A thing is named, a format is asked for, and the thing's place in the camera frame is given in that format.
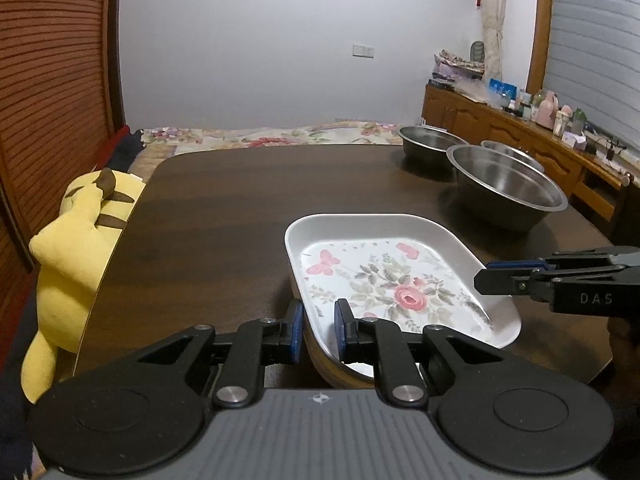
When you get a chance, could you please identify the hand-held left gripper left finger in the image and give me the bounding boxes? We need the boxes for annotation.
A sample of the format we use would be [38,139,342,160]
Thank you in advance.
[100,299,306,409]

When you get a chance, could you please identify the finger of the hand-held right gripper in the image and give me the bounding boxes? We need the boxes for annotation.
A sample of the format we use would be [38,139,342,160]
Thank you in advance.
[474,266,553,301]
[484,252,626,272]

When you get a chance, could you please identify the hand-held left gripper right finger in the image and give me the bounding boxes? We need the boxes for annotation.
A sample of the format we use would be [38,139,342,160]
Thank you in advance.
[334,298,536,406]

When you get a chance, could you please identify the large stainless steel bowl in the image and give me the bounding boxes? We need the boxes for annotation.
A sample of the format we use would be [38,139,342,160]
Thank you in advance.
[446,144,569,232]

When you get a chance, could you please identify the small stainless steel bowl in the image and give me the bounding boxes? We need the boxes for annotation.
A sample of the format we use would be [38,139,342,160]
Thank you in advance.
[481,140,546,173]

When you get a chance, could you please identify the medium stainless steel bowl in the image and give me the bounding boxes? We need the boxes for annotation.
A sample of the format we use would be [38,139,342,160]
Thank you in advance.
[397,125,471,173]

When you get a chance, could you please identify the wooden sideboard cabinet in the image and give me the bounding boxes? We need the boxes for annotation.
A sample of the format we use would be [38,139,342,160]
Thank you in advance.
[421,84,633,226]

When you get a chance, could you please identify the pink plastic jug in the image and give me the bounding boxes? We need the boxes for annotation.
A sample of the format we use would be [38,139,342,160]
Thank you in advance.
[535,91,559,126]

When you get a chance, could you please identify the cluster of small bottles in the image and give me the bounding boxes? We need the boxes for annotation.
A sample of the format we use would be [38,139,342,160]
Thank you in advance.
[510,89,538,116]

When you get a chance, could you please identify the clear plastic bags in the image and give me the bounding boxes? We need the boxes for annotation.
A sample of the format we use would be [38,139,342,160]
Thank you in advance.
[455,77,501,104]

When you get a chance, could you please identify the floral bed blanket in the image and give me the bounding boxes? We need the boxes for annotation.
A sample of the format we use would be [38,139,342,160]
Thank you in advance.
[127,121,416,181]

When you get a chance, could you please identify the clutter on sideboard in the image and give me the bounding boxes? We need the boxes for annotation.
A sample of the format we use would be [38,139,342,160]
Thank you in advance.
[432,50,486,84]

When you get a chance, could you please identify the yellow plush toy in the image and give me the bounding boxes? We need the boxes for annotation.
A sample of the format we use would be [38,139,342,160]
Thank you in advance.
[22,169,147,403]

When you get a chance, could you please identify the cream patterned curtain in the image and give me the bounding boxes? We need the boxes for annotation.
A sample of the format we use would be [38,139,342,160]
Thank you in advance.
[477,0,508,81]

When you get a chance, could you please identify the dark navy cloth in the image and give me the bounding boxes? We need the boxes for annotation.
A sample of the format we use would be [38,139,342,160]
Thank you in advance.
[111,130,147,172]

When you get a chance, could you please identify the red cloth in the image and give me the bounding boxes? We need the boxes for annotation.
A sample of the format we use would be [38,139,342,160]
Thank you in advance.
[106,127,132,162]

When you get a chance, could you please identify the louvered wooden wardrobe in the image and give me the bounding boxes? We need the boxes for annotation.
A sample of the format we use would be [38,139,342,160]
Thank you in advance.
[0,0,118,273]

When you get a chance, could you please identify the wooden window frame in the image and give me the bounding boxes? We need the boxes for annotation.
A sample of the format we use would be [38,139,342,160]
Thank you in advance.
[527,0,554,93]

